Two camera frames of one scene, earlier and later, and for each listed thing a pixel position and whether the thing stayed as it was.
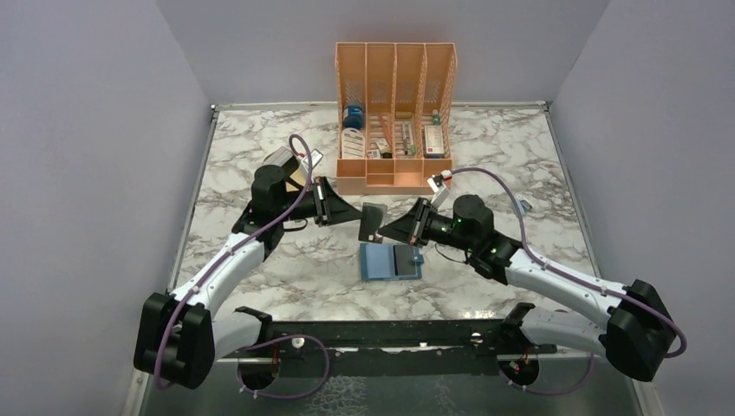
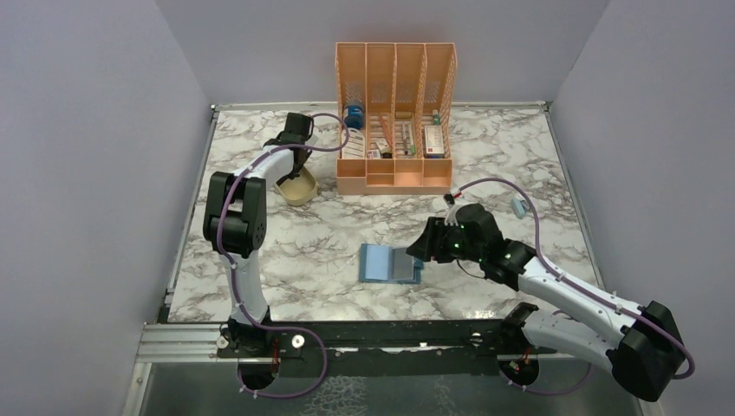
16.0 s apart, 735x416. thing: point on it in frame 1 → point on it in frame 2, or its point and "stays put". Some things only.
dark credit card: x=374 y=217 → x=402 y=264
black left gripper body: x=321 y=201 → x=292 y=174
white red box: x=433 y=138 stays put
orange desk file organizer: x=395 y=106 stays put
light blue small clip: x=524 y=204 stays put
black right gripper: x=412 y=225 → x=430 y=245
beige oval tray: x=299 y=177 stays put
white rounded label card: x=353 y=143 stays put
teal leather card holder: x=390 y=261 stays put
